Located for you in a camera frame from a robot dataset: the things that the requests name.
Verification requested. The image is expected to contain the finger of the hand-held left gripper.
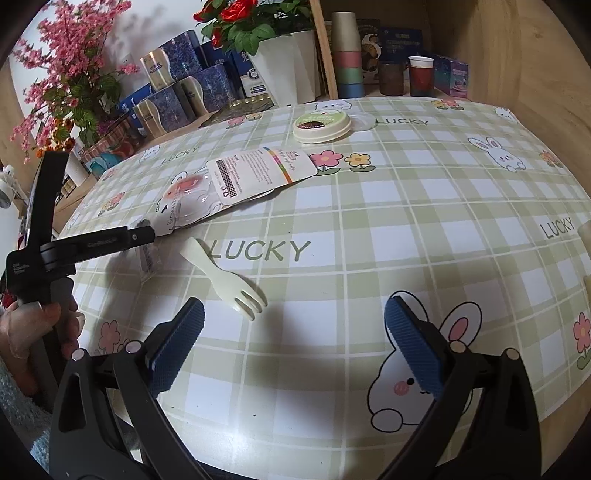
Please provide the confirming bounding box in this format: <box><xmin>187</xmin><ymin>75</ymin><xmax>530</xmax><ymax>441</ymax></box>
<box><xmin>75</xmin><ymin>225</ymin><xmax>156</xmax><ymax>265</ymax></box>

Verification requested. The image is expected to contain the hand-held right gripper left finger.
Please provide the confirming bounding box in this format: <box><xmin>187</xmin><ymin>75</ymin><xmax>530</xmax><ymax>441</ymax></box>
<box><xmin>48</xmin><ymin>298</ymin><xmax>206</xmax><ymax>480</ymax></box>

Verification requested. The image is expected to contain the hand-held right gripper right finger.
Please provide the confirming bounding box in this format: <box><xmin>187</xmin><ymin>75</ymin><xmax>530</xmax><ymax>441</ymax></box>
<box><xmin>383</xmin><ymin>295</ymin><xmax>541</xmax><ymax>480</ymax></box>

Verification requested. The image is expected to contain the white plastic fork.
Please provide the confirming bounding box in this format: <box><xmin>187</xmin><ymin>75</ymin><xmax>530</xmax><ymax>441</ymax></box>
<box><xmin>179</xmin><ymin>237</ymin><xmax>269</xmax><ymax>321</ymax></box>

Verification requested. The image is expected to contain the white blister card package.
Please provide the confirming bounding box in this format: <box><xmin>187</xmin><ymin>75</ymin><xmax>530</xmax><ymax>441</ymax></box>
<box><xmin>131</xmin><ymin>145</ymin><xmax>319</xmax><ymax>283</ymax></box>

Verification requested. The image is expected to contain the person's left forearm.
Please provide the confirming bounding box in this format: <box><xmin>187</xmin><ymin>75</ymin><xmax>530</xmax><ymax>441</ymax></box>
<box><xmin>0</xmin><ymin>360</ymin><xmax>54</xmax><ymax>462</ymax></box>

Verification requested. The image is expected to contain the person's left hand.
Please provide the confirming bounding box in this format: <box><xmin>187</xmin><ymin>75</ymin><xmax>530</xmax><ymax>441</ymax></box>
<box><xmin>0</xmin><ymin>292</ymin><xmax>84</xmax><ymax>391</ymax></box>

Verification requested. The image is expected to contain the low wooden cabinet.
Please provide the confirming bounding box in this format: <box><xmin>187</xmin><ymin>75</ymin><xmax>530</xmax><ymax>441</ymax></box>
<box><xmin>46</xmin><ymin>157</ymin><xmax>102</xmax><ymax>241</ymax></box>

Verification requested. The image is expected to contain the teal round container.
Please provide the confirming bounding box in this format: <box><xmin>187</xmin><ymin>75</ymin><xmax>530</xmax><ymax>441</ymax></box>
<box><xmin>90</xmin><ymin>152</ymin><xmax>122</xmax><ymax>176</ymax></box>

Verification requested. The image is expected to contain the white plastic fixture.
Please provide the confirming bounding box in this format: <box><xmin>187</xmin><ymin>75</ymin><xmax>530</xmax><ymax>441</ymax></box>
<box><xmin>0</xmin><ymin>164</ymin><xmax>17</xmax><ymax>208</ymax></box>

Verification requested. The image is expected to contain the woven basket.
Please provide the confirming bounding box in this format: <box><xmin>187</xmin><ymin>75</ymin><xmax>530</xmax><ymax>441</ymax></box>
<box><xmin>81</xmin><ymin>115</ymin><xmax>144</xmax><ymax>162</ymax></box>

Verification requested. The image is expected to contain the checked bunny tablecloth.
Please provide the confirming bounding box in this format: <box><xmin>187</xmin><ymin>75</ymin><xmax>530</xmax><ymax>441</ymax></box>
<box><xmin>51</xmin><ymin>95</ymin><xmax>591</xmax><ymax>467</ymax></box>

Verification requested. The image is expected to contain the orange flower bouquet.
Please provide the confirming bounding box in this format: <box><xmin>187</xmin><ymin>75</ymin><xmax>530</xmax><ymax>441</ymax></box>
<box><xmin>46</xmin><ymin>117</ymin><xmax>77</xmax><ymax>153</ymax></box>

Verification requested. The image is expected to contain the stack of blue gift boxes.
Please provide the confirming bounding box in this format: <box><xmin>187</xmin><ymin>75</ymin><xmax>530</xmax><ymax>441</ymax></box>
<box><xmin>115</xmin><ymin>30</ymin><xmax>273</xmax><ymax>139</ymax></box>

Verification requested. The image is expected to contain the pink blossom plant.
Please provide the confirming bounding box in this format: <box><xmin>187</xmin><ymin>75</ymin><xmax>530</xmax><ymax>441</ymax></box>
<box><xmin>17</xmin><ymin>0</ymin><xmax>139</xmax><ymax>162</ymax></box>

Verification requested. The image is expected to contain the clear plastic lid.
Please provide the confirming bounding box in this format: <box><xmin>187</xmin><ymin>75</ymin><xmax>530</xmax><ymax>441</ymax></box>
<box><xmin>350</xmin><ymin>112</ymin><xmax>382</xmax><ymax>132</ymax></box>

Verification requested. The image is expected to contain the white round lid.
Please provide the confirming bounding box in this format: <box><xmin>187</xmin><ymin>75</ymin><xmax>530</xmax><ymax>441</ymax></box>
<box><xmin>292</xmin><ymin>110</ymin><xmax>352</xmax><ymax>145</ymax></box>

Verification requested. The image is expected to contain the white flower pot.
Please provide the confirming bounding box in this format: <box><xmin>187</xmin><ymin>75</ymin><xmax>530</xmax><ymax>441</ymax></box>
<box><xmin>247</xmin><ymin>30</ymin><xmax>324</xmax><ymax>107</ymax></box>

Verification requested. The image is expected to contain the red rose plant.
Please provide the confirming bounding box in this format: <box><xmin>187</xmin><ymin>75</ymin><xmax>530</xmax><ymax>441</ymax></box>
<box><xmin>193</xmin><ymin>0</ymin><xmax>315</xmax><ymax>56</ymax></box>

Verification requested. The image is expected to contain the brown plastic cup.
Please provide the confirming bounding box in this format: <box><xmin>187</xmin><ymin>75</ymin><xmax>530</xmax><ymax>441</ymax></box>
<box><xmin>379</xmin><ymin>62</ymin><xmax>407</xmax><ymax>95</ymax></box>

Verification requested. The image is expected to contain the red paper cup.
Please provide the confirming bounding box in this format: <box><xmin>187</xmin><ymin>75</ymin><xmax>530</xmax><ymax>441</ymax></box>
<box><xmin>409</xmin><ymin>56</ymin><xmax>435</xmax><ymax>97</ymax></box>

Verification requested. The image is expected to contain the small purple box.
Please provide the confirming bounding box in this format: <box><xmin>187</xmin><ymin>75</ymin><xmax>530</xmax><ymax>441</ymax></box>
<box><xmin>434</xmin><ymin>54</ymin><xmax>469</xmax><ymax>97</ymax></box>

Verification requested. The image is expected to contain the stack of pastel cups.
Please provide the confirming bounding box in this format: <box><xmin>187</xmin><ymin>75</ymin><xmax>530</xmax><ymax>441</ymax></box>
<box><xmin>330</xmin><ymin>11</ymin><xmax>365</xmax><ymax>97</ymax></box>

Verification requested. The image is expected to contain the dark moon print box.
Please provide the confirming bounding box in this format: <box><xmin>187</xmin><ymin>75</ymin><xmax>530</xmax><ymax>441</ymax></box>
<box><xmin>358</xmin><ymin>18</ymin><xmax>382</xmax><ymax>84</ymax></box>

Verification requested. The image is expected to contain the dark blue box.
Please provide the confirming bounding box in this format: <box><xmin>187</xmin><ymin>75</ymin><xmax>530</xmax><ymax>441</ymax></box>
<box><xmin>381</xmin><ymin>28</ymin><xmax>423</xmax><ymax>63</ymax></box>

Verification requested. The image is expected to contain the wooden shelf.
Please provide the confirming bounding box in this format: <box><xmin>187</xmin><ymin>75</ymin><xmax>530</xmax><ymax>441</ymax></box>
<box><xmin>308</xmin><ymin>0</ymin><xmax>591</xmax><ymax>139</ymax></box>

